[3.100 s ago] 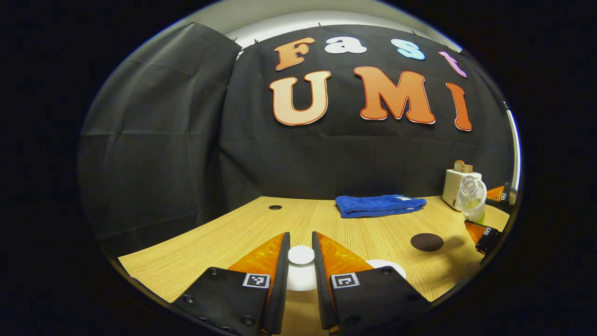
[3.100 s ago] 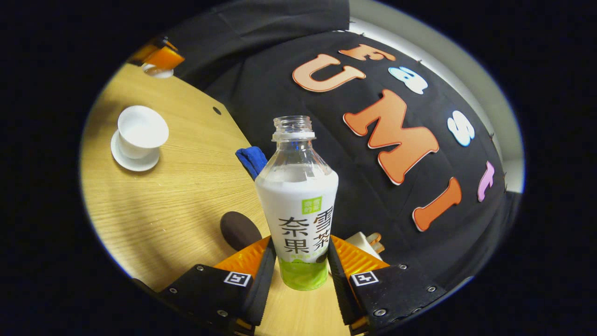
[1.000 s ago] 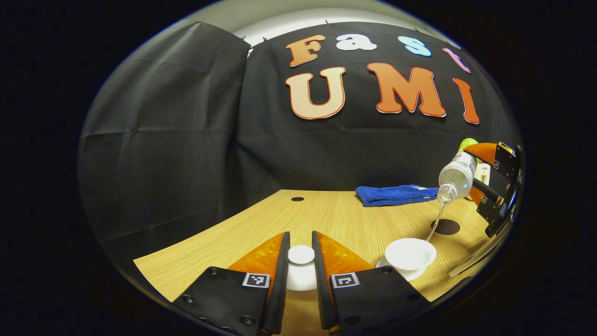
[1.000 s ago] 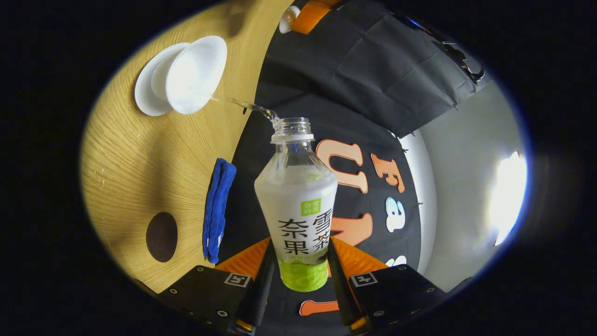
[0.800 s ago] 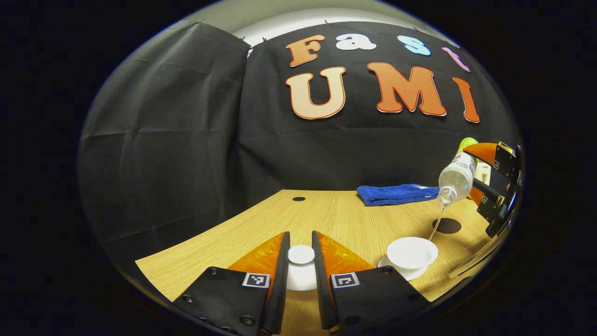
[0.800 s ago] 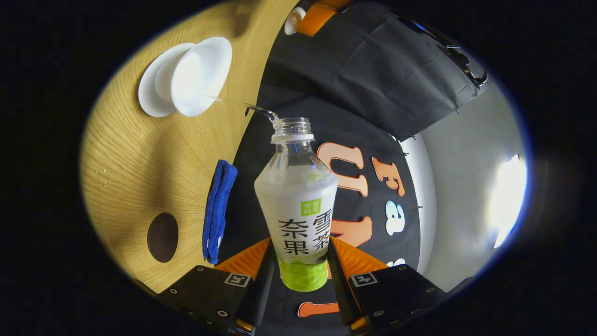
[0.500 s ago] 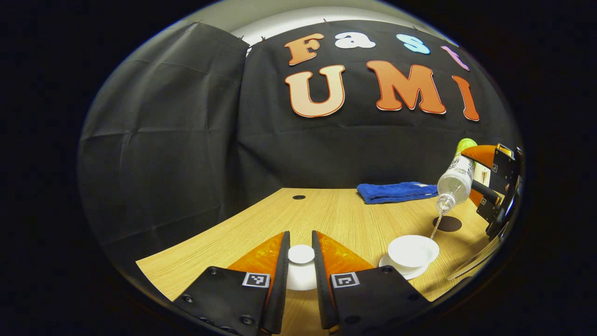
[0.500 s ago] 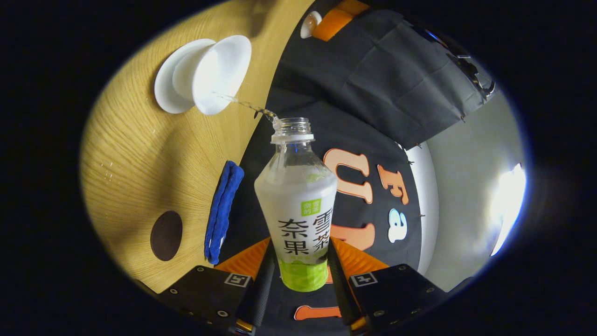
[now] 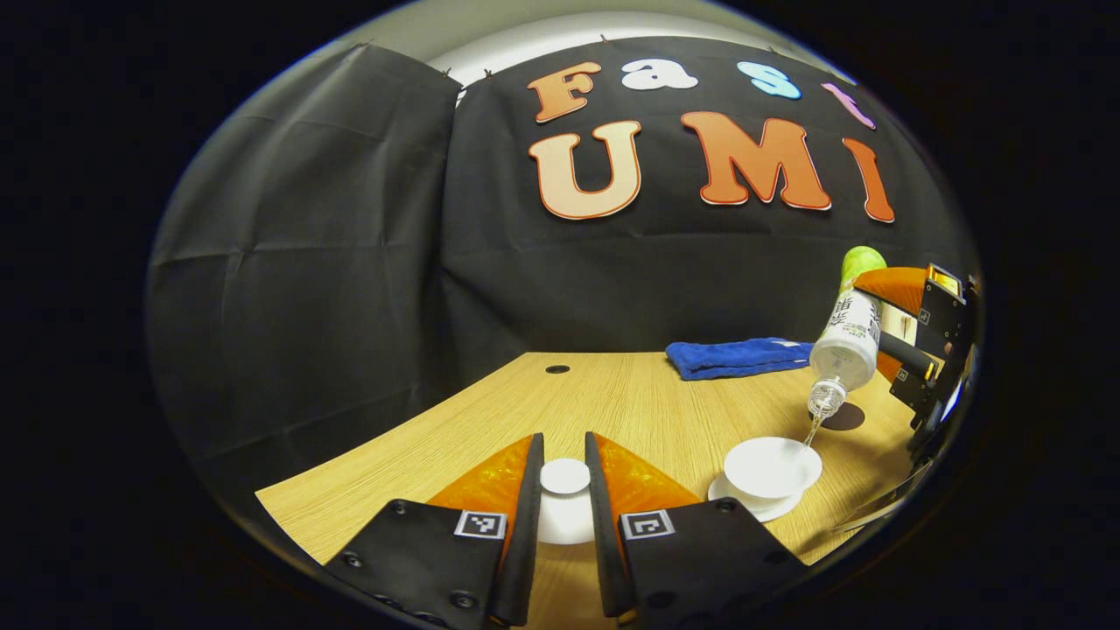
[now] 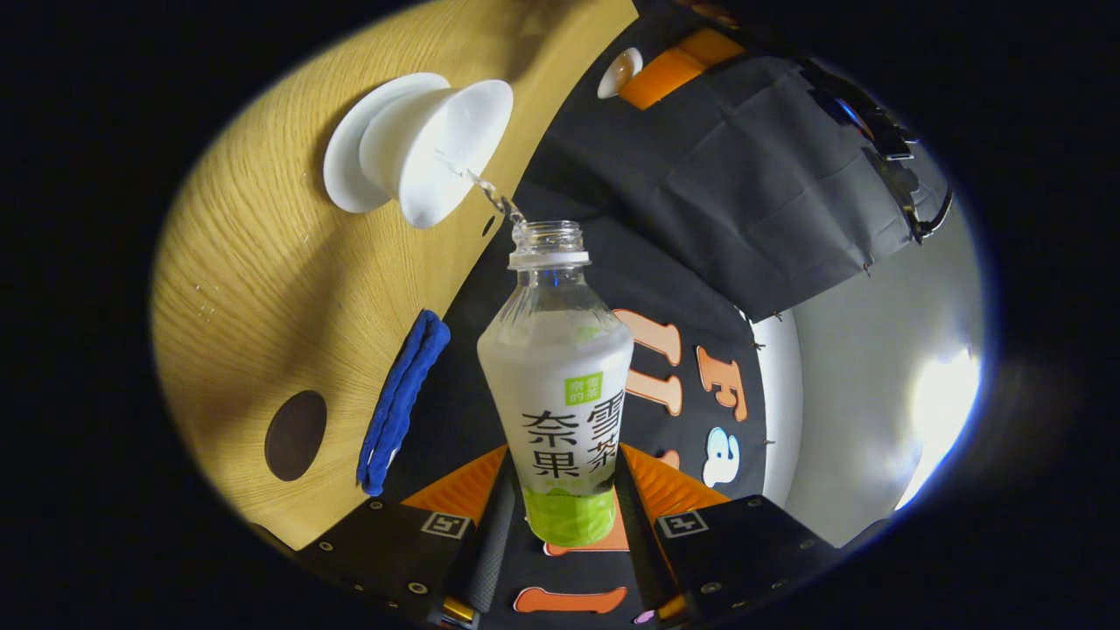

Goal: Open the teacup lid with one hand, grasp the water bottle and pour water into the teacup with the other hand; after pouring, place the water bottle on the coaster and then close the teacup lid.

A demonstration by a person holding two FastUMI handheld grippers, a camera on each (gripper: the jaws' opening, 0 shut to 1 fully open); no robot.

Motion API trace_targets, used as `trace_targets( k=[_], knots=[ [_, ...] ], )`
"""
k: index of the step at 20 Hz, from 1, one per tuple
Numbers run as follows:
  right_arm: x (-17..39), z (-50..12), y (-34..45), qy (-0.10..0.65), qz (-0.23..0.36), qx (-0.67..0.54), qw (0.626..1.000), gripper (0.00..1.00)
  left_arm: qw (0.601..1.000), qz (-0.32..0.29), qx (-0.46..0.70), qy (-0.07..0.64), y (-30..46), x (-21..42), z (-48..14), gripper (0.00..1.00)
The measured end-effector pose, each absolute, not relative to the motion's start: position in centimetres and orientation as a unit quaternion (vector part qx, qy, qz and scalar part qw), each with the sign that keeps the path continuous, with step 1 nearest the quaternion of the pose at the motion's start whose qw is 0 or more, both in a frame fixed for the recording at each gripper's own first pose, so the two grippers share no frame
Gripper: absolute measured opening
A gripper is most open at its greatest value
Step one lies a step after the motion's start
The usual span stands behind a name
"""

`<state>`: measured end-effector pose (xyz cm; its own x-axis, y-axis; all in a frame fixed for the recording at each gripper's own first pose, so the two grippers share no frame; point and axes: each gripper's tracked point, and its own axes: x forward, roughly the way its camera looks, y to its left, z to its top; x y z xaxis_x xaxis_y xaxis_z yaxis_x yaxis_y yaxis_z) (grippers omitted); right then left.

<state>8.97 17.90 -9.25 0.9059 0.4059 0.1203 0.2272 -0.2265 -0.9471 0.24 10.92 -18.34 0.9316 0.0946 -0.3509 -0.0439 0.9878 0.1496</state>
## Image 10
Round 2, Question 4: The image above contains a blue folded towel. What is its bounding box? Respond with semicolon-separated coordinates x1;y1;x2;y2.
356;309;452;497

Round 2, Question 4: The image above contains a white teacup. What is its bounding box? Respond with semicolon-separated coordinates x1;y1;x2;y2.
359;79;515;230

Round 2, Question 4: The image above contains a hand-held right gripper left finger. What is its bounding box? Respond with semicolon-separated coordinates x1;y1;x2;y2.
297;444;517;627

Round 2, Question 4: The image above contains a dark brown round coaster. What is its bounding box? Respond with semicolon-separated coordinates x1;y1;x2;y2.
264;390;328;482

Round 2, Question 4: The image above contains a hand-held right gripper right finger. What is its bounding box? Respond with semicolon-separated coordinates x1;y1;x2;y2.
612;442;841;624

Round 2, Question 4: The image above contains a white saucer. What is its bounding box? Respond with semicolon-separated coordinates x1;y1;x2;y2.
323;72;452;214

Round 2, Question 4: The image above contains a clear water bottle green label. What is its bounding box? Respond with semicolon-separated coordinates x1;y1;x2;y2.
477;220;634;549

